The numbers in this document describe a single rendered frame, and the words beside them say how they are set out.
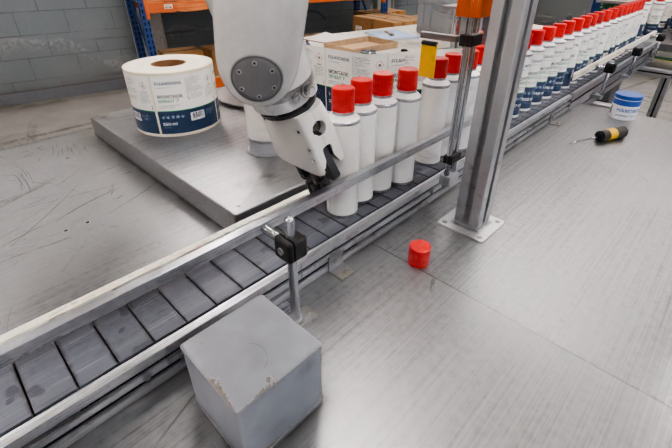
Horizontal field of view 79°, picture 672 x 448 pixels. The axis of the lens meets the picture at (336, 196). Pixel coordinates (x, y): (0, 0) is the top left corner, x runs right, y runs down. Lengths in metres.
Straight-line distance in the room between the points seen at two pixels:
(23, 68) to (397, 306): 4.70
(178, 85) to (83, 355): 0.63
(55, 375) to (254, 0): 0.41
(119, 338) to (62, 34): 4.55
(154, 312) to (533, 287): 0.51
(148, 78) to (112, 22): 4.01
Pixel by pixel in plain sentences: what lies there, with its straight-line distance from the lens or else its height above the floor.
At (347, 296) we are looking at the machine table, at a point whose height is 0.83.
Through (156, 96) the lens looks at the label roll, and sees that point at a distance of 1.01.
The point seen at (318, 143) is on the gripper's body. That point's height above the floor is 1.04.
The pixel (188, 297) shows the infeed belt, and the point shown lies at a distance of 0.55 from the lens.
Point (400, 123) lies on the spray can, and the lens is 0.71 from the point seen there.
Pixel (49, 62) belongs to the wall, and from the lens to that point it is 5.01.
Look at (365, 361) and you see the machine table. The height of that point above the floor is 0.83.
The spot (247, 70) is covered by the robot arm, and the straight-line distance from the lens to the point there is 0.39.
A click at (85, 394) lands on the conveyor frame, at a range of 0.50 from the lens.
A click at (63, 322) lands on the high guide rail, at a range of 0.45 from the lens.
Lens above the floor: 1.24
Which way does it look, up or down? 31 degrees down
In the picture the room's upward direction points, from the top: straight up
